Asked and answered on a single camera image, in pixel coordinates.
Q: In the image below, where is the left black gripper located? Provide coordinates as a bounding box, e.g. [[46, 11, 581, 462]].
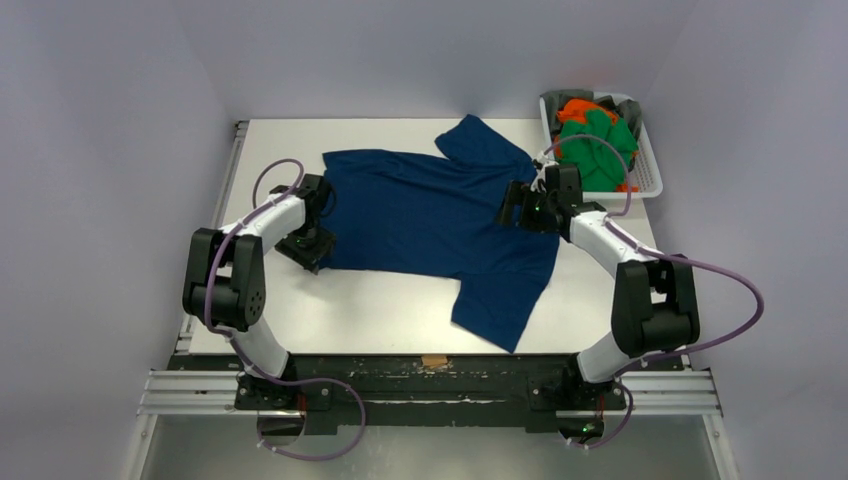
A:
[[274, 223, 334, 274]]

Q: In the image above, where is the blue t shirt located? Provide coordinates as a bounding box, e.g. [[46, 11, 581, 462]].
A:
[[323, 115, 560, 352]]

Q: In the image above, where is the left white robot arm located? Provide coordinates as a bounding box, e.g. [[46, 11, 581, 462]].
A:
[[182, 174, 336, 409]]

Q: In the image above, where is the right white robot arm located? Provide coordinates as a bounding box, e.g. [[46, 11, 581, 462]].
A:
[[496, 164, 700, 407]]

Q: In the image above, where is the green t shirt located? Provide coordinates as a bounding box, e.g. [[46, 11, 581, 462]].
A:
[[556, 108, 640, 193]]

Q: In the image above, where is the orange t shirt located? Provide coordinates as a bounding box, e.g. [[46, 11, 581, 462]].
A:
[[553, 97, 641, 195]]

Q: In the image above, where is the white plastic basket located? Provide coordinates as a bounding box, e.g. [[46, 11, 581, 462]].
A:
[[542, 99, 663, 200]]

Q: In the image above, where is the grey t shirt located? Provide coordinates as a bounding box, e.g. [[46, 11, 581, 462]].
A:
[[538, 89, 643, 140]]

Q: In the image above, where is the brown tape piece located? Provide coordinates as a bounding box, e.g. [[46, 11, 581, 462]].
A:
[[421, 355, 450, 370]]

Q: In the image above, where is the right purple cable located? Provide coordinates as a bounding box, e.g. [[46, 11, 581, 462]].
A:
[[535, 133, 765, 452]]

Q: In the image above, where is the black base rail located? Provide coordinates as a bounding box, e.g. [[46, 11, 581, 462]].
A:
[[166, 352, 686, 435]]

